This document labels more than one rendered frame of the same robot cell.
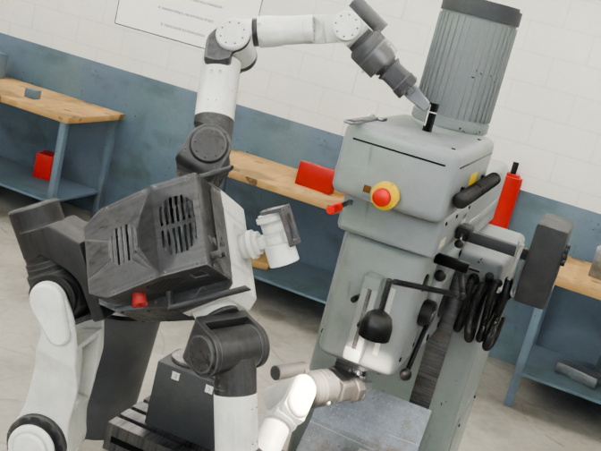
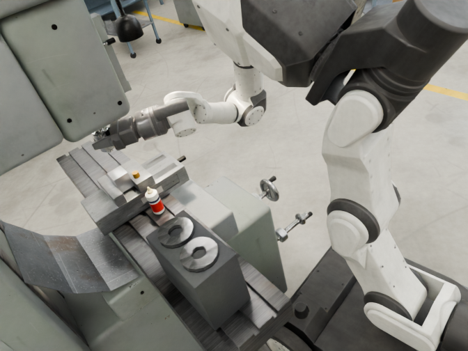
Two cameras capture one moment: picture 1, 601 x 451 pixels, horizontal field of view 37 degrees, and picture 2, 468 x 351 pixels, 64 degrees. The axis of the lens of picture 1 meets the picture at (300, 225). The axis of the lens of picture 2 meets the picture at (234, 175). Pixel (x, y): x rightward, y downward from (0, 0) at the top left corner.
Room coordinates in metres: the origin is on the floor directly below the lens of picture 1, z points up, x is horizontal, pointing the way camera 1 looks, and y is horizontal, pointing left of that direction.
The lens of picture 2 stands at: (2.59, 0.68, 1.78)
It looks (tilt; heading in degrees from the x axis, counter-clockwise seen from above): 39 degrees down; 223
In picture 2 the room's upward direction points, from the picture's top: 16 degrees counter-clockwise
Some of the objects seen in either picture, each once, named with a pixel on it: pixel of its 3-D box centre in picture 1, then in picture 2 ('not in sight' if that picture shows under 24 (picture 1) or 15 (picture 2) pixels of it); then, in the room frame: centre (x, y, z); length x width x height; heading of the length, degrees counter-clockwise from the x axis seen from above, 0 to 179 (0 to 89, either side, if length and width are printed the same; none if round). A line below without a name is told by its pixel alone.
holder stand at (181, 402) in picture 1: (197, 396); (198, 266); (2.24, 0.16, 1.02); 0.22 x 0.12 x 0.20; 73
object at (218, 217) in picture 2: not in sight; (157, 238); (2.10, -0.23, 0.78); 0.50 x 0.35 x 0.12; 162
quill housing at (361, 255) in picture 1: (380, 296); (63, 65); (2.11, -0.23, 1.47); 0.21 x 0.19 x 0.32; 72
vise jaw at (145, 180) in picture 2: not in sight; (136, 175); (2.03, -0.29, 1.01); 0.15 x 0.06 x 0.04; 72
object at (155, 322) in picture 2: not in sight; (189, 288); (2.08, -0.22, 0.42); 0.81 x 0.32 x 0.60; 162
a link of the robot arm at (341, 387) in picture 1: (331, 387); (134, 129); (2.04, -0.17, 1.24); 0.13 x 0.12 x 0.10; 47
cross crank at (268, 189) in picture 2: not in sight; (263, 194); (1.63, -0.08, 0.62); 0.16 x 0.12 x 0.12; 162
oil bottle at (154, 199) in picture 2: not in sight; (153, 199); (2.07, -0.18, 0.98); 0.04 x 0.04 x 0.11
